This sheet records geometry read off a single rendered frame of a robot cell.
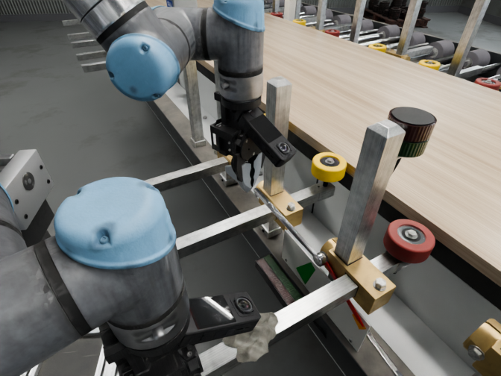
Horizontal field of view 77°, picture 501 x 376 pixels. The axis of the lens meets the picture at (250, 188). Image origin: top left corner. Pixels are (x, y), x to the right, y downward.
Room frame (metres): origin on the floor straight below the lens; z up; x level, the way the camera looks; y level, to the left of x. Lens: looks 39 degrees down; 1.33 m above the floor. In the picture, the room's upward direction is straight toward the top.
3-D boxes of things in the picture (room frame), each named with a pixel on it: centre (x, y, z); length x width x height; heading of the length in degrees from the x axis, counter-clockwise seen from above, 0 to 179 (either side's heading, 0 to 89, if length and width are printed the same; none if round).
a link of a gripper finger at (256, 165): (0.54, 0.01, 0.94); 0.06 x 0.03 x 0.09; 50
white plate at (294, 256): (0.38, -0.14, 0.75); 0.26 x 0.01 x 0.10; 29
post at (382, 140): (0.37, -0.18, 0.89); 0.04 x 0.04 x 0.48; 29
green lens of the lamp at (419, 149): (0.39, -0.22, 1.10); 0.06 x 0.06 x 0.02
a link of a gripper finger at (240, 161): (0.50, 0.02, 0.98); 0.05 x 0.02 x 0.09; 140
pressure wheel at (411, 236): (0.38, -0.29, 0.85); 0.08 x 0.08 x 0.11
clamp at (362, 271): (0.35, -0.19, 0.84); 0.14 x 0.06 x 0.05; 29
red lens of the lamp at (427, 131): (0.39, -0.22, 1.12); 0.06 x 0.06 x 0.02
